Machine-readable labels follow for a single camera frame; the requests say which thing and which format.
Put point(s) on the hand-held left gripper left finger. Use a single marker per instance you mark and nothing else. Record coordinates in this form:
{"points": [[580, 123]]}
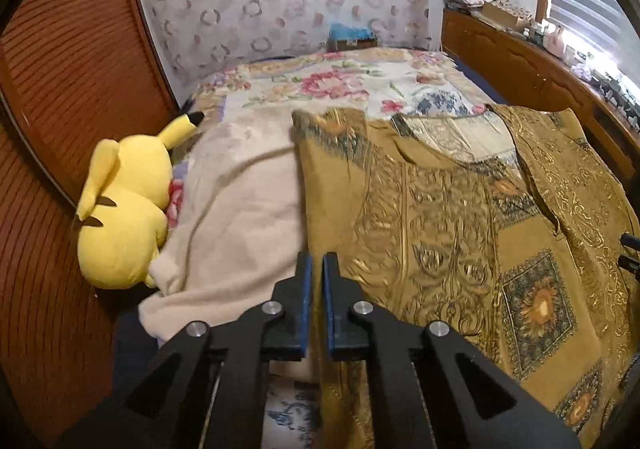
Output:
{"points": [[305, 309]]}

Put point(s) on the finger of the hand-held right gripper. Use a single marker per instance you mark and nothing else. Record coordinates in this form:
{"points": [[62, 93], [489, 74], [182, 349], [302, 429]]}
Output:
{"points": [[631, 268], [631, 240]]}

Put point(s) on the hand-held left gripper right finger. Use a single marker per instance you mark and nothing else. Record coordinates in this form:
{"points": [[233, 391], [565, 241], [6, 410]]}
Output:
{"points": [[330, 309]]}

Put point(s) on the golden patterned garment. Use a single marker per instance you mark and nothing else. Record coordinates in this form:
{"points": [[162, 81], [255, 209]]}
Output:
{"points": [[425, 229]]}

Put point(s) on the cream knitted sweater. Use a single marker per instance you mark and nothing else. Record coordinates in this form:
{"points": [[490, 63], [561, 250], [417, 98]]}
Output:
{"points": [[240, 229]]}

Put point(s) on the blue floral sheet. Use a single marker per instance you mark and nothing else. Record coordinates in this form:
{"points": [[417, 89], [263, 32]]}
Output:
{"points": [[292, 416]]}

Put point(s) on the yellow plush toy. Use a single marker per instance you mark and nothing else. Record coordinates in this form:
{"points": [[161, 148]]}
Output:
{"points": [[125, 229]]}

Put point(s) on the long wooden cabinet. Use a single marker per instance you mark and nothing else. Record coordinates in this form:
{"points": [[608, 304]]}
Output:
{"points": [[525, 69]]}

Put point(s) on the navy bed sheet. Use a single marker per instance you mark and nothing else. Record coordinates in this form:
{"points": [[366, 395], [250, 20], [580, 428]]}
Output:
{"points": [[475, 76]]}

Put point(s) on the pink floral bedspread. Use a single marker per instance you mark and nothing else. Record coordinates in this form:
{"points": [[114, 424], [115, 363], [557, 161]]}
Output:
{"points": [[340, 79]]}

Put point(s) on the open cardboard box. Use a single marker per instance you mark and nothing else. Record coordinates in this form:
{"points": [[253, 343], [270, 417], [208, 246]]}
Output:
{"points": [[505, 14]]}

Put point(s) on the brown box with blue top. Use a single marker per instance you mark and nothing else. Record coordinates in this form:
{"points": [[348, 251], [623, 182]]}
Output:
{"points": [[352, 36]]}

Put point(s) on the wooden louvered wardrobe door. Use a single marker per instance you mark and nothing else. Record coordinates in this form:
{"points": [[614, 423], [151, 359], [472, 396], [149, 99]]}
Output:
{"points": [[75, 54]]}

